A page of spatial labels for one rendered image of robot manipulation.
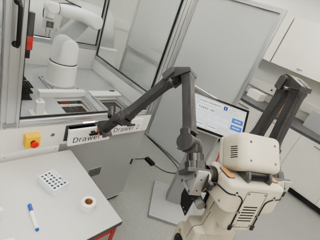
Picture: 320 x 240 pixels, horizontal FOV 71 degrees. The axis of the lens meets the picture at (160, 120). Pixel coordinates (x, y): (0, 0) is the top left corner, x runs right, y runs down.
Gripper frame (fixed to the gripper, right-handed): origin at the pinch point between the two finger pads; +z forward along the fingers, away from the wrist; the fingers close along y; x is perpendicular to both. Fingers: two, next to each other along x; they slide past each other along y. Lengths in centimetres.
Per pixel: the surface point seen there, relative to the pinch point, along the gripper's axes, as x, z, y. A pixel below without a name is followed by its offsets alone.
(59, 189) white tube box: 32.4, -4.6, -26.1
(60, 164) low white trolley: 23.6, 8.9, -11.5
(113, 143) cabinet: -22.0, 19.6, -3.7
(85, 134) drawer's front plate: 6.9, 2.2, 1.7
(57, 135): 21.3, 7.4, 4.9
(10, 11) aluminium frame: 48, -43, 41
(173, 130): -157, 74, 10
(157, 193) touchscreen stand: -88, 67, -55
